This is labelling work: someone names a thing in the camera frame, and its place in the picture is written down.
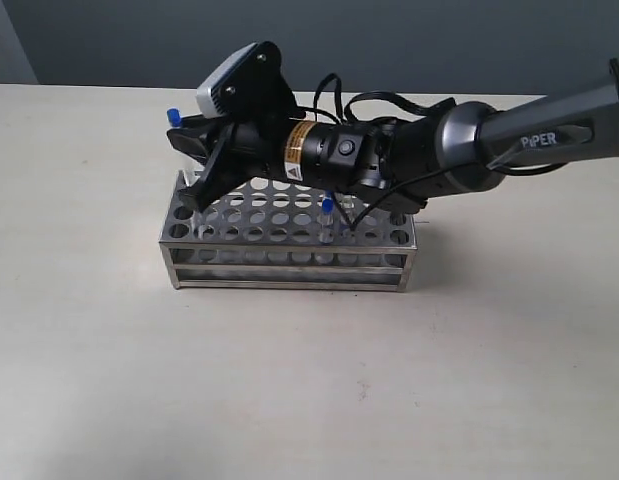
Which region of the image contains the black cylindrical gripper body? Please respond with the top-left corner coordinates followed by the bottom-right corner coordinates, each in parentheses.
top-left (216, 117), bottom-right (389, 198)

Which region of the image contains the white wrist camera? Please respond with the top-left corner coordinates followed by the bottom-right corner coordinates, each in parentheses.
top-left (195, 41), bottom-right (290, 124)

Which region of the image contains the stainless steel tube rack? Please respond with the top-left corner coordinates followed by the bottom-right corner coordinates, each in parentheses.
top-left (159, 178), bottom-right (417, 292)

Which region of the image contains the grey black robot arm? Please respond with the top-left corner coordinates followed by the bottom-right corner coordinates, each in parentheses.
top-left (167, 60), bottom-right (619, 214)

